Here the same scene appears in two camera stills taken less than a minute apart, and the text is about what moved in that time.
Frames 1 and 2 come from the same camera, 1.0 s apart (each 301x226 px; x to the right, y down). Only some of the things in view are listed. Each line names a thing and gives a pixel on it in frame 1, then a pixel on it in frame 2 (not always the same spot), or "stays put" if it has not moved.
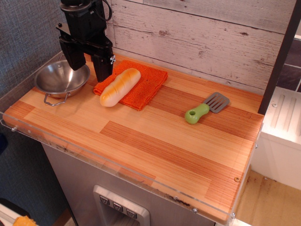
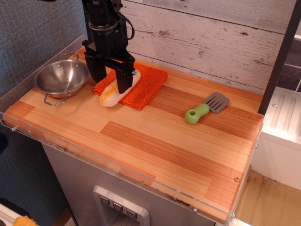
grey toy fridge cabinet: [98, 198] stays put
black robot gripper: [85, 28] -> [111, 43]
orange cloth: [150, 81] stays put
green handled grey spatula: [216, 102] stays put
